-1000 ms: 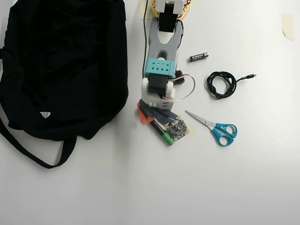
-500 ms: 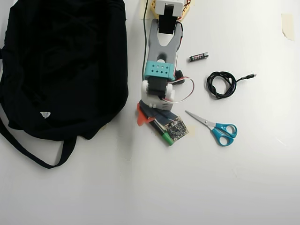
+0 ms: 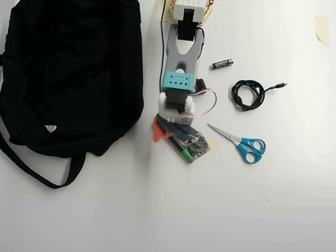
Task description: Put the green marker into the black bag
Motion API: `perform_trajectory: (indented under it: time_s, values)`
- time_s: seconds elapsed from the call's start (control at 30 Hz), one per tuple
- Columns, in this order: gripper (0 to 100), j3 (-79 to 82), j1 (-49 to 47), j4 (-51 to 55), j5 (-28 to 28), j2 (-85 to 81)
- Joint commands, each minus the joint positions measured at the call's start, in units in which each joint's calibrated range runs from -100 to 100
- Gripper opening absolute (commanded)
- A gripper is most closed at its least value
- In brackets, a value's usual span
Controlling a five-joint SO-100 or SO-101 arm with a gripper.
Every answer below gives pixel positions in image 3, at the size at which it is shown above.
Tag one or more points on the black AA battery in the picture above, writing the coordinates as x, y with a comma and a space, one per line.
222, 64

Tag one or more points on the black fabric bag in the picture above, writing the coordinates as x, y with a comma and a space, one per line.
65, 78

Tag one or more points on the narrow beige masking tape piece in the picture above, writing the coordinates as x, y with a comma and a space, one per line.
158, 13

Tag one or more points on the wide beige masking tape strip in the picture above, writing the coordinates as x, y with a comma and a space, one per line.
215, 147

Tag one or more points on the yellow perforated robot base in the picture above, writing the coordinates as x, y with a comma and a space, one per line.
170, 8

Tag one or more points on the bare camera circuit board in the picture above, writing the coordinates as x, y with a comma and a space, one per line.
197, 147

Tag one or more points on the grey teal white robot arm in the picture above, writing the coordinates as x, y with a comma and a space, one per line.
173, 52

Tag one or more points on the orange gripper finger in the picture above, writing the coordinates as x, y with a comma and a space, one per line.
157, 135

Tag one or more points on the torn beige masking tape piece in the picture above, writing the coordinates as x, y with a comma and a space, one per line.
323, 29

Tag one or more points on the green capped black marker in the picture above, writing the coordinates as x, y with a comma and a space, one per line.
185, 153

